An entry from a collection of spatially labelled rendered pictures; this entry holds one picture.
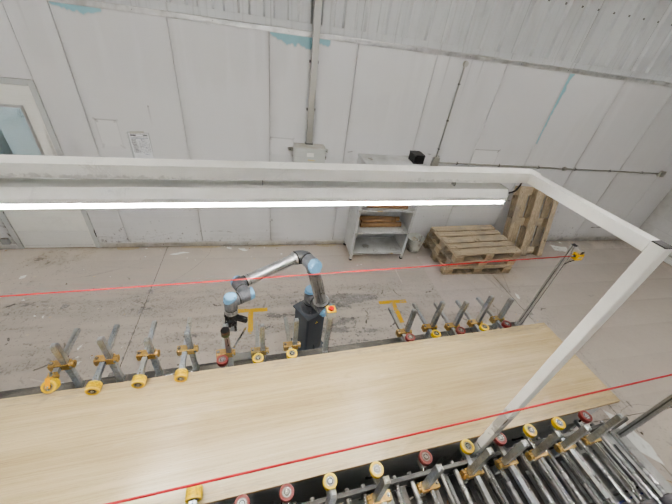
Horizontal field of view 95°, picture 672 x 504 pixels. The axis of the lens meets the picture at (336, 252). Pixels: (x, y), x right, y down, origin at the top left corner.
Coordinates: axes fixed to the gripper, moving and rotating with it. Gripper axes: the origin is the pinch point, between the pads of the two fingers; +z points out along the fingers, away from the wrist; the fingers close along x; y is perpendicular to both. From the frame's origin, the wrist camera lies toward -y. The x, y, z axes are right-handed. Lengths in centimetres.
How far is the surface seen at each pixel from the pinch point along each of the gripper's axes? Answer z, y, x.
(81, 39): -153, 138, -258
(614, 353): 100, -455, 22
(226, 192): -137, -6, 46
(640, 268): -136, -149, 106
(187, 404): 10, 30, 47
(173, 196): -135, 13, 46
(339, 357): 10, -75, 29
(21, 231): 72, 277, -265
